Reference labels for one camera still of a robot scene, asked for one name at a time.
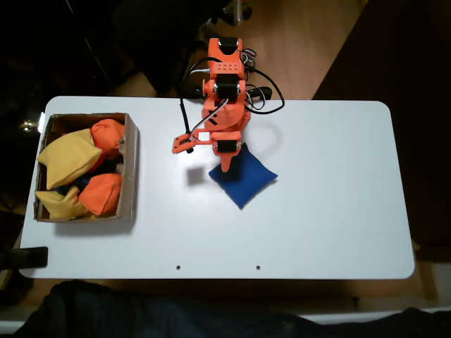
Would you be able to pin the small yellow bean bag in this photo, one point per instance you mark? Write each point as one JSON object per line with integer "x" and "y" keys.
{"x": 60, "y": 206}

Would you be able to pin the cardboard box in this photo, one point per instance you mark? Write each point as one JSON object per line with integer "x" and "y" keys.
{"x": 128, "y": 169}

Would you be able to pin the red bean bag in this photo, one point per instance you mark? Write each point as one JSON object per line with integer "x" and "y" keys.
{"x": 100, "y": 160}

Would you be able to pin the office chair base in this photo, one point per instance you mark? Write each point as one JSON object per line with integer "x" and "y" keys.
{"x": 239, "y": 12}

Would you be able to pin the dark navy fabric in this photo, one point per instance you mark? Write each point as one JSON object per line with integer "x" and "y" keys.
{"x": 141, "y": 317}

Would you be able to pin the orange camera mount with camera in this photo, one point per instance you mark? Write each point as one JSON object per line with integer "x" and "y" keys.
{"x": 181, "y": 142}

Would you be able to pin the black table clamp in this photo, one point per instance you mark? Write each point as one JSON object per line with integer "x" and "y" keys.
{"x": 31, "y": 257}

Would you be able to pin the dark blue bean bag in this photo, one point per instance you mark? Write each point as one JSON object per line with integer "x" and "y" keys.
{"x": 83, "y": 182}

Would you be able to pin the orange bean bag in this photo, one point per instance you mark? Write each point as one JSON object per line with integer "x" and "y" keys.
{"x": 102, "y": 193}
{"x": 107, "y": 137}

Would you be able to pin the large yellow bean bag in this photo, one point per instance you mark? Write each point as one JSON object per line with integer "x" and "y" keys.
{"x": 67, "y": 158}

